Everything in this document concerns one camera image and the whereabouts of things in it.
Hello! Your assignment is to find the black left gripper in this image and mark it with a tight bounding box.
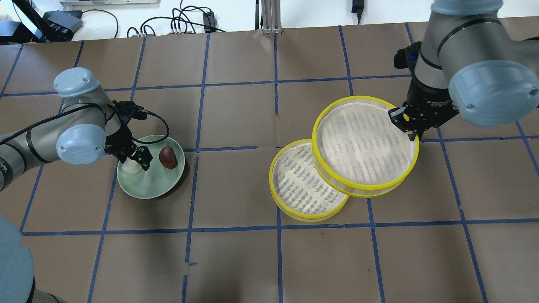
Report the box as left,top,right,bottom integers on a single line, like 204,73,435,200
105,100,153,171

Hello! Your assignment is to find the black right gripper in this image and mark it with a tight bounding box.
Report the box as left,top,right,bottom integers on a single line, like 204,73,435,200
388,80,459,141

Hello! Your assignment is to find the white bun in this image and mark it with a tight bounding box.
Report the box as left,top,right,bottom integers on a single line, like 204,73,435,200
121,158,143,175

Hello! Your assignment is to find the brown bun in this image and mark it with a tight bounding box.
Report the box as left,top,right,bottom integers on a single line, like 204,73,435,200
159,146,178,169

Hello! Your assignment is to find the yellow steamer layer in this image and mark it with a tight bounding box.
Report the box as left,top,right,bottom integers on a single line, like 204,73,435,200
312,96,420,198
268,139,349,223

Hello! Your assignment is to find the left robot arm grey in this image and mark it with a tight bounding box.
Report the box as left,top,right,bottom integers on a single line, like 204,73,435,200
0,67,153,303

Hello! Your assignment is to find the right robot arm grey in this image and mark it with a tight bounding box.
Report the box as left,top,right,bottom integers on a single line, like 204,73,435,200
388,0,539,140

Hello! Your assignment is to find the light green plate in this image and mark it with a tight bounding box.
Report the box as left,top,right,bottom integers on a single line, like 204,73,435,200
116,137,185,199

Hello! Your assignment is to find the black power adapter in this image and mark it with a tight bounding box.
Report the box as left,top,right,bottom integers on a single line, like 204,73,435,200
351,0,365,22

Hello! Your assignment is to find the black device box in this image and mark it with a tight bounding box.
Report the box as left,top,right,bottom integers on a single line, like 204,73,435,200
43,10,83,42

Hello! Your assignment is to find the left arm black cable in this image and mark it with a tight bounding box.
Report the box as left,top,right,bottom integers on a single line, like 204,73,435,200
107,101,170,146

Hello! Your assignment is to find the black cable bundle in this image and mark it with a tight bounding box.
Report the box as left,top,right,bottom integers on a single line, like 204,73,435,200
80,0,228,37

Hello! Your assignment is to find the silver aluminium frame post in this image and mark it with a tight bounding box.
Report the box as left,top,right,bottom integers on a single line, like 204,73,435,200
259,0,283,35

